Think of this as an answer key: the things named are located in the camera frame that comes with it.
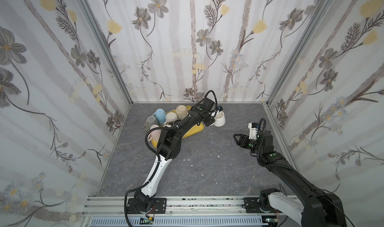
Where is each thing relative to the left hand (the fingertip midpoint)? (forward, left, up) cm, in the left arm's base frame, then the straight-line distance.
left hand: (209, 114), depth 101 cm
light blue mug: (+1, +34, -2) cm, 34 cm away
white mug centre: (0, +27, -3) cm, 27 cm away
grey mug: (-4, +39, -1) cm, 39 cm away
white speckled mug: (-6, -6, +2) cm, 9 cm away
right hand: (-20, -12, +8) cm, 24 cm away
